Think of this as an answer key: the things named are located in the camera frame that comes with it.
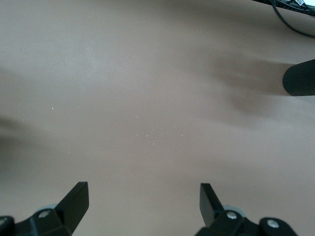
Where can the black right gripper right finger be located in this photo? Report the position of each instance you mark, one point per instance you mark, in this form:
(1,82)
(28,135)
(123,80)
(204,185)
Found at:
(229,221)

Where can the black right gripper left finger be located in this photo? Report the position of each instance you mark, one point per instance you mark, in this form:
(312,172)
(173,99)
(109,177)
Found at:
(61,216)

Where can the black ribbed cylinder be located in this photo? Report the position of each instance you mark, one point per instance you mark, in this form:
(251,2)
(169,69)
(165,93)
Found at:
(300,78)

